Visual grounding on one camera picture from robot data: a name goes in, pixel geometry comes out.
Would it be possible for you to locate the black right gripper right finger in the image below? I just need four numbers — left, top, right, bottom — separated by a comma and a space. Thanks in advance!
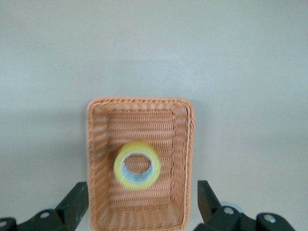
196, 180, 296, 231

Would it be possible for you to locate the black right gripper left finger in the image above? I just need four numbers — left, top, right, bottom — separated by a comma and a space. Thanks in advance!
0, 181, 89, 231

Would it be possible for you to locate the yellow transparent tape roll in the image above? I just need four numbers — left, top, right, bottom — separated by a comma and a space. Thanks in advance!
113, 141, 161, 190

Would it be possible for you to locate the brown deep wicker basket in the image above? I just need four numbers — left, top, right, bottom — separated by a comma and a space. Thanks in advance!
86, 97, 195, 231

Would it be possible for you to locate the brown table cover mat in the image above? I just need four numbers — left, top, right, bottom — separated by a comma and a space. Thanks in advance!
0, 0, 308, 231

